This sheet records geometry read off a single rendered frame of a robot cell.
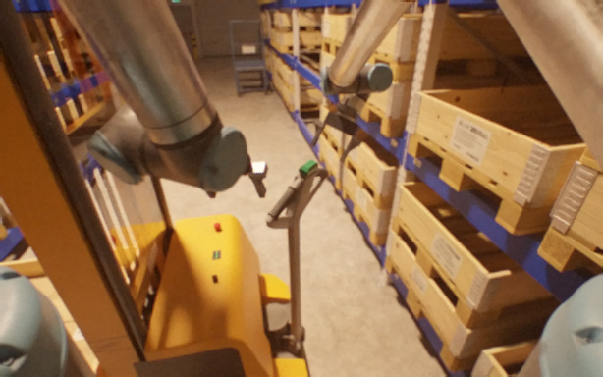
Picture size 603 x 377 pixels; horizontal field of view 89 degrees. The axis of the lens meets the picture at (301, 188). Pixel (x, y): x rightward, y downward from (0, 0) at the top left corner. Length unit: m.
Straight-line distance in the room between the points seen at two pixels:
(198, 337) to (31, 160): 0.76
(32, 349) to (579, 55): 0.56
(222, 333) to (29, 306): 1.02
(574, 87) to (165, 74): 0.45
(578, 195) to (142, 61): 1.12
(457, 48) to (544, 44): 1.67
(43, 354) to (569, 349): 0.33
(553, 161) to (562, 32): 0.78
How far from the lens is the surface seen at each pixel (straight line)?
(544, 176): 1.27
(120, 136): 0.50
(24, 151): 0.96
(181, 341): 1.29
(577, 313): 0.28
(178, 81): 0.36
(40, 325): 0.28
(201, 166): 0.39
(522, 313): 1.90
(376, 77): 1.08
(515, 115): 2.25
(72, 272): 1.15
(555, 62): 0.51
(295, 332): 1.76
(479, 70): 2.31
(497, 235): 1.51
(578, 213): 1.20
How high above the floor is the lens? 1.90
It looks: 30 degrees down
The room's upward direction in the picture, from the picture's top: 1 degrees counter-clockwise
